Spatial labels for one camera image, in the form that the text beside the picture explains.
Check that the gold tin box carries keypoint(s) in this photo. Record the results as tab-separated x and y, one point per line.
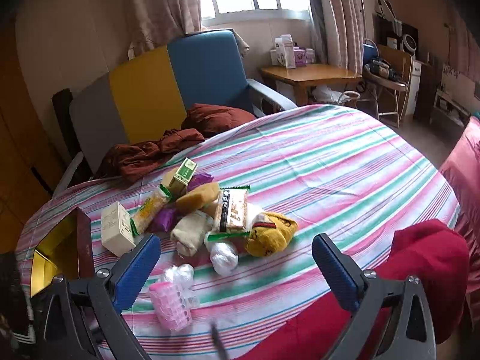
56	255

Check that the wooden folding chair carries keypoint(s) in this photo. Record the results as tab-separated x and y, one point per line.
393	63

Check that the dark red cloth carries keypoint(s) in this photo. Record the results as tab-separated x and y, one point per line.
150	153

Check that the white cardboard box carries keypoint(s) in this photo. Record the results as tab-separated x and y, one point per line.
116	228

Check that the green yellow snack packet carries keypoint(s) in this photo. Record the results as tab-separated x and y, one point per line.
150	208

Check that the gold round candy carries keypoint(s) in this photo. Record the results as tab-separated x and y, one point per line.
272	232

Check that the pink blanket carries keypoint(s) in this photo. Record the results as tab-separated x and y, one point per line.
465	172

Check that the round white pastry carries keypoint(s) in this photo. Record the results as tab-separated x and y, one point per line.
189	232

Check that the wooden wardrobe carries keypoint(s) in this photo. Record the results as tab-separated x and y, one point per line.
15	157

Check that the red fleece cloth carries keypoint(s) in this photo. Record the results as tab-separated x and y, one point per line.
420	255

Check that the small green box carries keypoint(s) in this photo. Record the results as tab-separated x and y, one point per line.
183	174

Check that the striped bedsheet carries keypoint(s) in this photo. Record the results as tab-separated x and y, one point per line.
318	180

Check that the white carton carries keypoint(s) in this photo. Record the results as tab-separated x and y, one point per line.
282	54

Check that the grey yellow blue armchair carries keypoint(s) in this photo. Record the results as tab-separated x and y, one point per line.
142	93

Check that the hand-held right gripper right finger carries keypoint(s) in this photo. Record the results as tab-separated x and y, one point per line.
335	273

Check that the dark bags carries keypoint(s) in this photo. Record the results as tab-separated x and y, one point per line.
382	69

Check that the small purple box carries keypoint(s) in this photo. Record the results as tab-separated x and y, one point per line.
302	56

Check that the wooden side table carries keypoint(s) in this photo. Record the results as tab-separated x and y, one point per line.
307	75

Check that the blue round object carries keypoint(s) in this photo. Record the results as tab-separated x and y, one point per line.
369	50

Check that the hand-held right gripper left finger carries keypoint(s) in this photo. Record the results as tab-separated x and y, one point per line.
137	270

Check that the white fan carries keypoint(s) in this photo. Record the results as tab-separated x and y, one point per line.
407	43

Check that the beige patterned curtain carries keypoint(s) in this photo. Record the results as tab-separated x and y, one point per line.
337	15
161	7

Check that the tall white box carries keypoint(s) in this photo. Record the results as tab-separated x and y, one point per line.
416	82

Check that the white plastic bag roll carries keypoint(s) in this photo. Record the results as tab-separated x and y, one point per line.
223	255

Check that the brown snack packet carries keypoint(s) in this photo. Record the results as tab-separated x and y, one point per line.
232	212

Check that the dark yellow sponge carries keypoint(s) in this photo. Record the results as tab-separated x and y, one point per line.
197	197

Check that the purple snack packet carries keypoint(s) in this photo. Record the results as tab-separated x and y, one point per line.
200	180
165	219

